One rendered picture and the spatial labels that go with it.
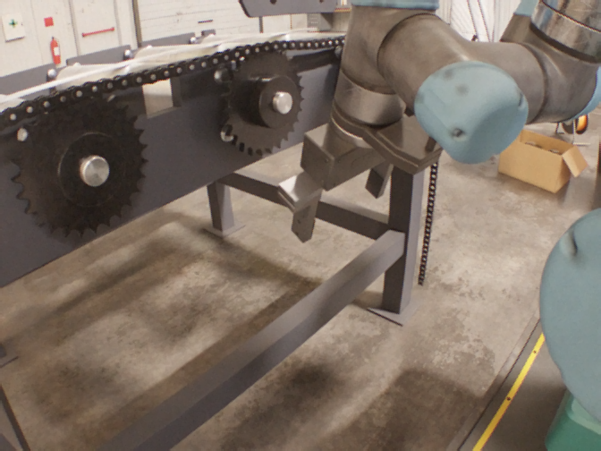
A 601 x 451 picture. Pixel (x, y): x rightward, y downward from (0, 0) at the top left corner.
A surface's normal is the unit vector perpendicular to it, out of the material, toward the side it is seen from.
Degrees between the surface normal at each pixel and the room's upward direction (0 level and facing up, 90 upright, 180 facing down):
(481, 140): 115
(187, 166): 90
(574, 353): 97
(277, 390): 0
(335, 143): 25
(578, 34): 105
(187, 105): 90
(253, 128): 90
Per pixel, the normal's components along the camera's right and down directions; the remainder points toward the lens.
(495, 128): 0.34, 0.77
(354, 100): -0.63, 0.57
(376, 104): -0.13, 0.78
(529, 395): -0.05, -0.87
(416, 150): 0.11, -0.60
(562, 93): 0.35, 0.41
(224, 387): 0.76, 0.29
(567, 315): -0.90, 0.35
